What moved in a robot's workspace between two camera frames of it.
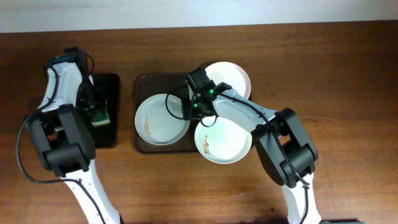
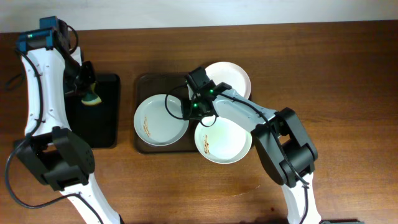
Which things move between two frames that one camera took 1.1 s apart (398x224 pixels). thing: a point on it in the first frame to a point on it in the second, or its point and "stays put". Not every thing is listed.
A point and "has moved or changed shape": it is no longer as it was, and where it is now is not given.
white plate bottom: x=223 y=142 stays put
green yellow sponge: x=100 y=116 has moved or changed shape
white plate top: x=231 y=74 stays put
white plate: x=159 y=119 stays put
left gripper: x=94 y=104 to x=87 y=82
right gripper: x=193 y=112 stays put
